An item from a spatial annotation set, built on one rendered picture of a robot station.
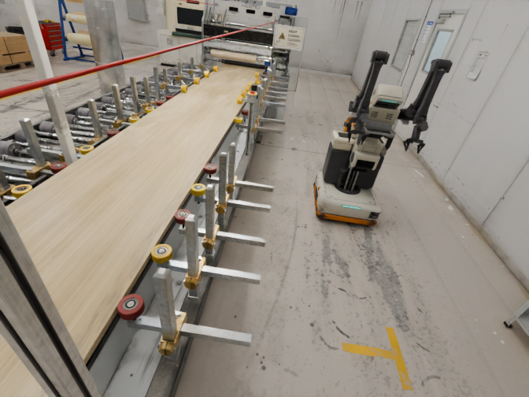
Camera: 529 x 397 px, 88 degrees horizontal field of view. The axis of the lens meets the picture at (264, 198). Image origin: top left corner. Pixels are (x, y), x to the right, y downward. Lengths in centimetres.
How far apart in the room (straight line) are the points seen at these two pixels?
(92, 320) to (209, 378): 99
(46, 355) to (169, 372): 73
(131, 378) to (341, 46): 1138
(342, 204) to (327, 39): 932
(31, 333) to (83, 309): 70
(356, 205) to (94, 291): 236
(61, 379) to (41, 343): 9
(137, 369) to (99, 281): 35
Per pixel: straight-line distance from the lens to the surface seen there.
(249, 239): 138
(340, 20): 1169
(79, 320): 110
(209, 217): 128
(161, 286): 84
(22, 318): 41
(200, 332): 108
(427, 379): 228
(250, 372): 192
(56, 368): 50
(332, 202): 284
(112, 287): 114
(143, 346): 132
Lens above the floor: 176
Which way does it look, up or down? 34 degrees down
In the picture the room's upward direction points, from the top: 8 degrees clockwise
